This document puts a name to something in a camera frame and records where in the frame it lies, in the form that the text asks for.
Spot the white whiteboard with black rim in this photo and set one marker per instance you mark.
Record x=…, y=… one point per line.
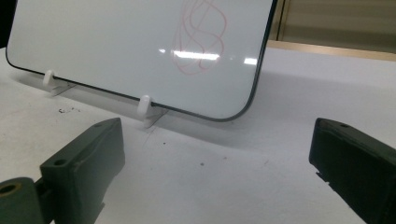
x=93, y=46

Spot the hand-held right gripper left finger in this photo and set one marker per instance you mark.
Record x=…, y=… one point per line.
x=84, y=168

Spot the white whiteboard stand clip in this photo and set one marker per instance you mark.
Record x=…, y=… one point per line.
x=144, y=105
x=49, y=77

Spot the white table sheet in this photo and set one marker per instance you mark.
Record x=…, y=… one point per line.
x=218, y=174

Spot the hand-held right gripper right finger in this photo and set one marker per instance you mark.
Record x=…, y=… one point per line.
x=358, y=168

